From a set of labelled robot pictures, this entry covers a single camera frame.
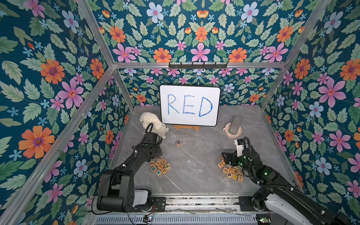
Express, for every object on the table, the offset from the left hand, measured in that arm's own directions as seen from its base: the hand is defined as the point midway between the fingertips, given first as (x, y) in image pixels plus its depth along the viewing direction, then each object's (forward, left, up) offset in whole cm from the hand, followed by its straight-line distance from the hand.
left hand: (158, 152), depth 90 cm
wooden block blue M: (-11, +2, -1) cm, 11 cm away
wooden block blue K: (-13, 0, 0) cm, 13 cm away
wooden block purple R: (+6, -13, -1) cm, 14 cm away
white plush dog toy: (+15, +5, +17) cm, 23 cm away
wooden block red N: (-10, -2, 0) cm, 10 cm away
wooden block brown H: (-12, -4, -1) cm, 13 cm away
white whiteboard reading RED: (+26, -23, +16) cm, 38 cm away
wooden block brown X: (-7, -4, -1) cm, 8 cm away
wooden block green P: (-10, -6, 0) cm, 12 cm away
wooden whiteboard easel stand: (+18, -19, +2) cm, 26 cm away
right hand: (-7, -44, +9) cm, 46 cm away
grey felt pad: (+16, -55, +2) cm, 58 cm away
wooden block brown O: (-7, 0, -1) cm, 7 cm away
